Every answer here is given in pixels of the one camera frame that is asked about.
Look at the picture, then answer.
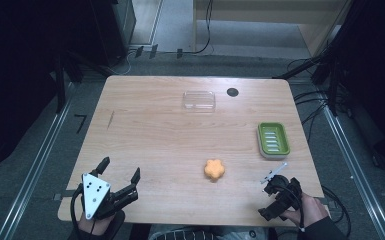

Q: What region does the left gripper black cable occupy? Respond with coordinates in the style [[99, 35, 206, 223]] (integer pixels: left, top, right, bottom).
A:
[[69, 183, 85, 239]]

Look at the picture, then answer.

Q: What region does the dark curtain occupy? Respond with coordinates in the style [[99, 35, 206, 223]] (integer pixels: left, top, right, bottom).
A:
[[326, 0, 385, 171], [0, 0, 96, 178]]

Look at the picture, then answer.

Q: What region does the green soap dish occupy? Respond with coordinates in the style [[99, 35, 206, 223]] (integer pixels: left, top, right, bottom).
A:
[[256, 121, 291, 161]]

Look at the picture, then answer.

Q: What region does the person's right hand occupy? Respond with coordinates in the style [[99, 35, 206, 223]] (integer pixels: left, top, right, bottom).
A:
[[281, 193, 330, 230]]

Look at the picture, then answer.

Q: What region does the black cabinet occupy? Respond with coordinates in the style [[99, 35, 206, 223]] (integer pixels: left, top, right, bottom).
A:
[[88, 0, 137, 67]]

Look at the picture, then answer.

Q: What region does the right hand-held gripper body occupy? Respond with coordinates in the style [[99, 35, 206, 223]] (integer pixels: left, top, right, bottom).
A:
[[257, 161, 304, 222]]

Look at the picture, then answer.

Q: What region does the light wooden furniture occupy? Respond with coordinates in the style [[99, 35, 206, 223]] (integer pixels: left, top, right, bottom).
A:
[[192, 0, 353, 57]]

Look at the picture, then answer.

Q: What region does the black metal stand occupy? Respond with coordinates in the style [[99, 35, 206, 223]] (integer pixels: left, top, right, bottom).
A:
[[273, 33, 351, 118], [48, 49, 114, 114]]

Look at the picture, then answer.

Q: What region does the black floor cable loop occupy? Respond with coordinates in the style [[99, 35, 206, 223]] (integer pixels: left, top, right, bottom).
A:
[[321, 184, 353, 240]]

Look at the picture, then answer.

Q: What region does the metal floor rail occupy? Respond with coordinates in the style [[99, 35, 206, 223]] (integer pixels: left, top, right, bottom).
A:
[[321, 103, 385, 240], [0, 83, 75, 240]]

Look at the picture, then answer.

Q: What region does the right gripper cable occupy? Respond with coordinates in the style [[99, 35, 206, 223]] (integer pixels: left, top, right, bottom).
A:
[[276, 183, 306, 233]]

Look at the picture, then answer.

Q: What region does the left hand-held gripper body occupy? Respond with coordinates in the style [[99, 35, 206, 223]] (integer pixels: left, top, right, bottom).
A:
[[80, 170, 140, 221]]

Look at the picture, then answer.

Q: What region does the hanging black cable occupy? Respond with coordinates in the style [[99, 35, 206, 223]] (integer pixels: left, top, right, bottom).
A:
[[183, 0, 214, 55]]

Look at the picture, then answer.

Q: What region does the clear plastic box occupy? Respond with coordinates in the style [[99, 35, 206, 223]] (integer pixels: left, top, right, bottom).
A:
[[181, 90, 217, 114]]

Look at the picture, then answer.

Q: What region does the orange flower-shaped soap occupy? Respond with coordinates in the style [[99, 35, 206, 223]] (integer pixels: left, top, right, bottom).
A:
[[203, 158, 226, 183]]

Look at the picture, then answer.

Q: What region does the black floor cable bundle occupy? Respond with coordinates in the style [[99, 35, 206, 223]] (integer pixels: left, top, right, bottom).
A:
[[286, 56, 339, 141]]

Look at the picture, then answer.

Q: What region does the person's left hand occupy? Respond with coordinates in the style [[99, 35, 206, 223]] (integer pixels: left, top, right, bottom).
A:
[[78, 214, 117, 236]]

